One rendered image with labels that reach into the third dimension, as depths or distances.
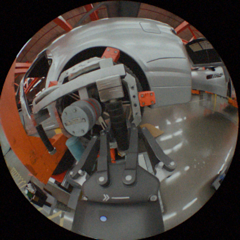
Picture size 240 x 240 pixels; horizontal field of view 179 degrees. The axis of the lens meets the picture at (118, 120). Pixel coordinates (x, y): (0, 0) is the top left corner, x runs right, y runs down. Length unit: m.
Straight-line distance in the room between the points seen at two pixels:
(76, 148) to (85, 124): 0.19
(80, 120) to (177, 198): 1.05
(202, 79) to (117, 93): 2.38
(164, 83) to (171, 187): 1.00
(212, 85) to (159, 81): 1.94
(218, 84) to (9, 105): 2.97
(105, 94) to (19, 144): 0.60
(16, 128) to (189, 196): 1.50
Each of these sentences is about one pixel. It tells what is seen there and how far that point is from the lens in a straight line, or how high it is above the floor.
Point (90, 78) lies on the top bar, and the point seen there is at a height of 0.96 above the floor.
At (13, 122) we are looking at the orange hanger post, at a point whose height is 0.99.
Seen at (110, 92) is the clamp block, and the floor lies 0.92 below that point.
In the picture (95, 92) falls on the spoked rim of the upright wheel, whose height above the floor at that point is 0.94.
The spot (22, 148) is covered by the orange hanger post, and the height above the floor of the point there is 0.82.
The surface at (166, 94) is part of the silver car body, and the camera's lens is 0.63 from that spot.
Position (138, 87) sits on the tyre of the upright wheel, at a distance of 0.47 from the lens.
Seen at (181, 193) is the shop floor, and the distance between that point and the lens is 1.02.
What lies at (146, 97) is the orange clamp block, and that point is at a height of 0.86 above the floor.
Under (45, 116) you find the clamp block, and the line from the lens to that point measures 0.40.
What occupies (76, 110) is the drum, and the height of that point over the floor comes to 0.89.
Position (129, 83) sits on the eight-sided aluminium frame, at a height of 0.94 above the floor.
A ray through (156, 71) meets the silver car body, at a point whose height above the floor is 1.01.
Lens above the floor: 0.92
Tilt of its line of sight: 22 degrees down
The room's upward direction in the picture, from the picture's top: 13 degrees counter-clockwise
